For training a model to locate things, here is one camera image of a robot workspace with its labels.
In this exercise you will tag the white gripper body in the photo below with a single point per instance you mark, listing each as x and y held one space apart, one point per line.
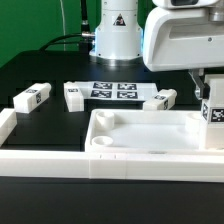
184 34

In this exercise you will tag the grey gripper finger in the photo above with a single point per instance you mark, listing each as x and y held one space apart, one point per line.
202 89

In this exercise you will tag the white U-shaped obstacle frame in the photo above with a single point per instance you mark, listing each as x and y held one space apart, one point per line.
72 164

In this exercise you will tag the white desk top tray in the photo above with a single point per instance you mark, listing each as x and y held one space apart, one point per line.
145 132

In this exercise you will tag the white marker base sheet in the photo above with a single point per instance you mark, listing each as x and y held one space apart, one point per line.
112 90

